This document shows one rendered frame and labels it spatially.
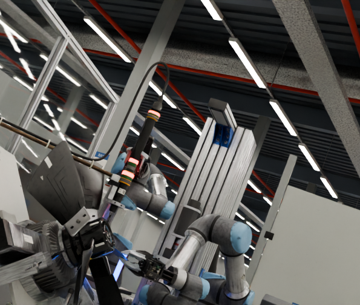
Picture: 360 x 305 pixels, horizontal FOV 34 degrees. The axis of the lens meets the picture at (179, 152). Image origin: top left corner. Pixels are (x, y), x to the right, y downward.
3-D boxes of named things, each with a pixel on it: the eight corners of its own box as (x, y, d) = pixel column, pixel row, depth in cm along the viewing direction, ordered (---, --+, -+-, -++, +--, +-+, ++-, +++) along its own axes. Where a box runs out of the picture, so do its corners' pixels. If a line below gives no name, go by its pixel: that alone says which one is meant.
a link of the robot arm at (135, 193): (144, 214, 232) (155, 189, 234) (118, 203, 230) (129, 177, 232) (140, 215, 239) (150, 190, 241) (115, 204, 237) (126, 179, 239)
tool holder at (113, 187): (103, 199, 201) (114, 173, 203) (98, 198, 208) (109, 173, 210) (126, 209, 204) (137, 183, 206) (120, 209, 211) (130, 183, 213)
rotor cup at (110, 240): (60, 228, 187) (98, 215, 187) (71, 222, 202) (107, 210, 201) (75, 271, 187) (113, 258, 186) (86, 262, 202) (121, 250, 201)
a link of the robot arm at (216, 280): (198, 298, 280) (209, 270, 282) (223, 308, 274) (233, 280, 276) (189, 294, 269) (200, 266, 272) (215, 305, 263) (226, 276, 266)
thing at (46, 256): (38, 270, 166) (34, 256, 166) (45, 266, 172) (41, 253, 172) (47, 267, 166) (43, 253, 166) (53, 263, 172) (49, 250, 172)
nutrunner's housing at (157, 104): (108, 209, 203) (159, 92, 213) (105, 209, 207) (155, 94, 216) (118, 214, 205) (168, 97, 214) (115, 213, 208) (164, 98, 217)
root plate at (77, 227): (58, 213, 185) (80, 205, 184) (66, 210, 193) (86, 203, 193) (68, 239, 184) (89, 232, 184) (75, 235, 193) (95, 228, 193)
